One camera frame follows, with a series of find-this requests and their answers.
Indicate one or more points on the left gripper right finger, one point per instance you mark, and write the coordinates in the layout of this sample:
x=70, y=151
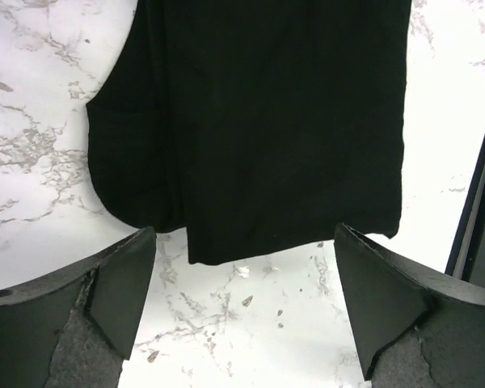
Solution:
x=412, y=325

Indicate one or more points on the black t shirt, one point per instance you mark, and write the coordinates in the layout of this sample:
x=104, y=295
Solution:
x=257, y=126

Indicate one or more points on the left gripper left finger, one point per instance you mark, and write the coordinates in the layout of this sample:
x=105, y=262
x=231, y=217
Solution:
x=76, y=326

